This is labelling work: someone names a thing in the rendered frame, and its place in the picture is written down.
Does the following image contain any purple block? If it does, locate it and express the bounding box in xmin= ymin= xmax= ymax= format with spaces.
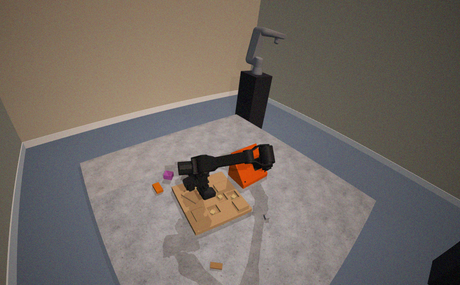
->
xmin=163 ymin=170 xmax=173 ymax=180

